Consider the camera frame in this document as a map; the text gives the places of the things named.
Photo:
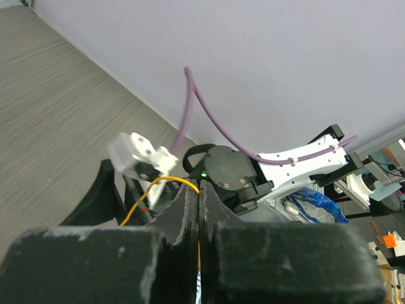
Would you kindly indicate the blue plastic bag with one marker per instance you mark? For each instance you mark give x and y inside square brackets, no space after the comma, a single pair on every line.
[317,207]

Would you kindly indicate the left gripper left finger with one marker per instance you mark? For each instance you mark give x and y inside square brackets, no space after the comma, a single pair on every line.
[154,263]

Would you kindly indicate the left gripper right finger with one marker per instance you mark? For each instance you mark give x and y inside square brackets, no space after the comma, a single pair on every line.
[244,262]

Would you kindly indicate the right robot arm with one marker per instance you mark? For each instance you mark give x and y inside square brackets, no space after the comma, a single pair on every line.
[242,181]

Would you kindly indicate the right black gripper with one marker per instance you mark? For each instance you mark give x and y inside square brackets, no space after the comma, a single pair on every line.
[103,203]

